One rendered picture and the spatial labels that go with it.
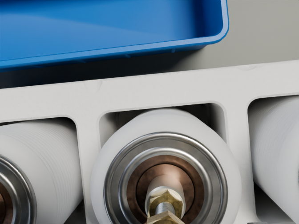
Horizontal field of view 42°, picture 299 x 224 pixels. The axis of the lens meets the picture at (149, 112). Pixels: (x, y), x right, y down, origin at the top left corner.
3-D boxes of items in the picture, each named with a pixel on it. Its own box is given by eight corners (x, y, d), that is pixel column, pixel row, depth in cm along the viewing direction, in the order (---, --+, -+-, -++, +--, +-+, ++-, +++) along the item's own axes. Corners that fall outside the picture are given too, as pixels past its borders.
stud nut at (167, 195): (140, 207, 21) (139, 212, 20) (160, 182, 21) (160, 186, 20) (169, 230, 21) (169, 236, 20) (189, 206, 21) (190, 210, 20)
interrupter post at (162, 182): (139, 200, 24) (135, 217, 21) (155, 165, 24) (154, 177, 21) (174, 217, 24) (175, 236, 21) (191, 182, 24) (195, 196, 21)
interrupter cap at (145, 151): (84, 218, 24) (82, 222, 24) (135, 110, 24) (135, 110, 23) (194, 271, 24) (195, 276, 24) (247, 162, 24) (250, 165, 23)
